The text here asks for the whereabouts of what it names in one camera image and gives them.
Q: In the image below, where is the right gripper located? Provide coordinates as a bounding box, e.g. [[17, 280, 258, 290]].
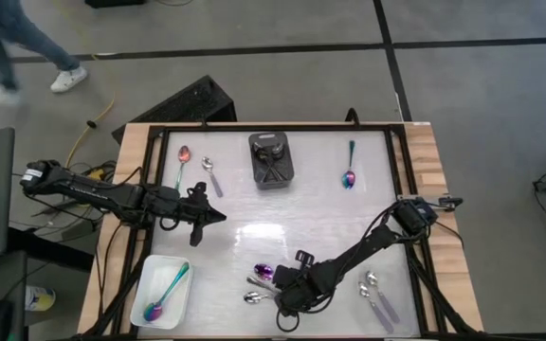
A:
[[272, 250, 338, 314]]

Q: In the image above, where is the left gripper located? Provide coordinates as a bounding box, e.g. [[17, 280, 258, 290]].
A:
[[158, 182, 228, 247]]

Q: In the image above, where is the black metal cutlery piece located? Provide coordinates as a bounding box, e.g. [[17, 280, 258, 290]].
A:
[[259, 141, 287, 184], [246, 277, 278, 294], [252, 144, 286, 184]]

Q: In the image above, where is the purple spoon teal handle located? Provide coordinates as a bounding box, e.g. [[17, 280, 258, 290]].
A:
[[253, 262, 275, 281]]

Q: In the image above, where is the copper spoon teal handle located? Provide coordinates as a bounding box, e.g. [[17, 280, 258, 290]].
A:
[[173, 144, 192, 191]]

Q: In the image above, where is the rainbow spoon teal handle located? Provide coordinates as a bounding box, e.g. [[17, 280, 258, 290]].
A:
[[142, 261, 191, 323], [340, 139, 357, 190]]

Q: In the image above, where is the gray plastic cutlery caddy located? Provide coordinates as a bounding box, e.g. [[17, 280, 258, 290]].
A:
[[247, 131, 297, 191]]

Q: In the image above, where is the white rectangular tray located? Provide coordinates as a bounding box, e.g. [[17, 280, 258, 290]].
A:
[[129, 254, 193, 331]]

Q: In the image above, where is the black perforated metal box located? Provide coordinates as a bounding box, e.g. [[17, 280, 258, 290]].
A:
[[111, 74, 238, 144]]

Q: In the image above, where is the black floor stand leg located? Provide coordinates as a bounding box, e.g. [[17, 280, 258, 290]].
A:
[[7, 226, 95, 274]]

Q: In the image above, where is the white and yellow container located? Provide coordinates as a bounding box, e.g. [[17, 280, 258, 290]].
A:
[[25, 285, 57, 313]]

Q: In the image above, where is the black floor object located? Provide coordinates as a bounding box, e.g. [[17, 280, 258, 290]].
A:
[[84, 0, 147, 9]]

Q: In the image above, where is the person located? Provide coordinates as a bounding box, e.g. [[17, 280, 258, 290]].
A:
[[0, 0, 89, 109]]

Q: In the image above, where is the yellow floor cable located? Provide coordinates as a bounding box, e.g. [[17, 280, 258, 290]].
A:
[[64, 89, 117, 170]]

